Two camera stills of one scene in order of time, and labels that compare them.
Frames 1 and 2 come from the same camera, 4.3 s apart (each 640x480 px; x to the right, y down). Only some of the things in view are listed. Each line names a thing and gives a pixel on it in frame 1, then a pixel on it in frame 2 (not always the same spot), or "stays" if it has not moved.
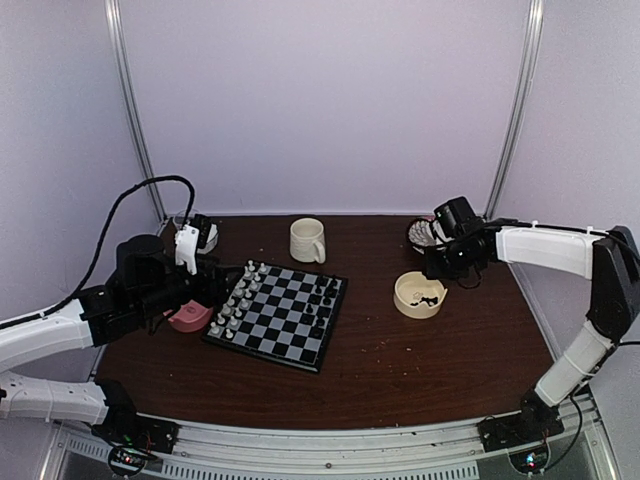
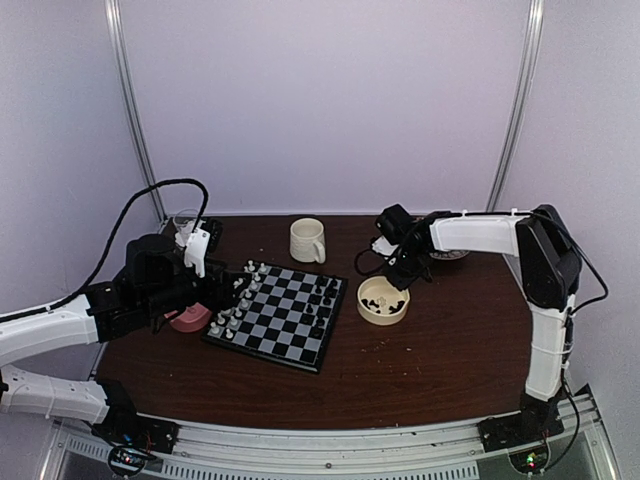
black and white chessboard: [279, 313] stays
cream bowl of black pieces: [416, 297] -> [381, 302]
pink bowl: [191, 317] stays
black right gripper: [432, 269] -> [405, 282]
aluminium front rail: [213, 450] stays
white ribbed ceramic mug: [307, 241] stays
